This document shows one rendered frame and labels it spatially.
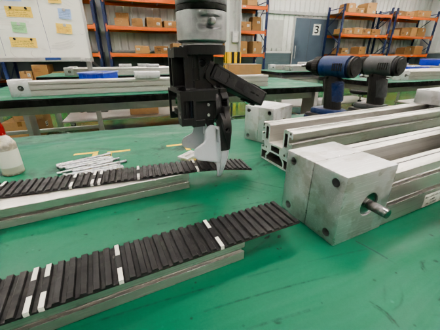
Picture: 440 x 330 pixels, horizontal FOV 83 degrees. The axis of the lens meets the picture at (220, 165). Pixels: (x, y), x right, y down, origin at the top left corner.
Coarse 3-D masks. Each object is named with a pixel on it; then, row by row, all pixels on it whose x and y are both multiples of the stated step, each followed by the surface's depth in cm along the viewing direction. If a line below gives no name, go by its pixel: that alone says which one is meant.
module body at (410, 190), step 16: (432, 128) 49; (352, 144) 40; (368, 144) 41; (384, 144) 41; (400, 144) 42; (416, 144) 45; (432, 144) 47; (400, 160) 34; (416, 160) 34; (432, 160) 34; (400, 176) 32; (416, 176) 36; (432, 176) 36; (400, 192) 33; (416, 192) 37; (432, 192) 38; (400, 208) 35; (416, 208) 37
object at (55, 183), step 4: (56, 176) 41; (64, 176) 41; (52, 180) 40; (56, 180) 40; (60, 180) 40; (48, 184) 39; (52, 184) 39; (56, 184) 38; (60, 184) 39; (48, 188) 37; (52, 188) 38; (56, 188) 37
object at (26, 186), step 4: (28, 180) 40; (32, 180) 40; (36, 180) 40; (24, 184) 38; (28, 184) 39; (32, 184) 39; (20, 188) 37; (24, 188) 38; (28, 188) 37; (16, 192) 36; (20, 192) 36; (24, 192) 36; (28, 192) 36
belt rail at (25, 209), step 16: (176, 176) 43; (48, 192) 37; (64, 192) 37; (80, 192) 37; (96, 192) 38; (112, 192) 39; (128, 192) 41; (144, 192) 41; (160, 192) 42; (0, 208) 33; (16, 208) 34; (32, 208) 35; (48, 208) 36; (64, 208) 36; (80, 208) 37; (0, 224) 34; (16, 224) 34
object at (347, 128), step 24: (288, 120) 55; (312, 120) 58; (336, 120) 61; (360, 120) 55; (384, 120) 58; (408, 120) 64; (432, 120) 67; (264, 144) 57; (288, 144) 49; (312, 144) 50
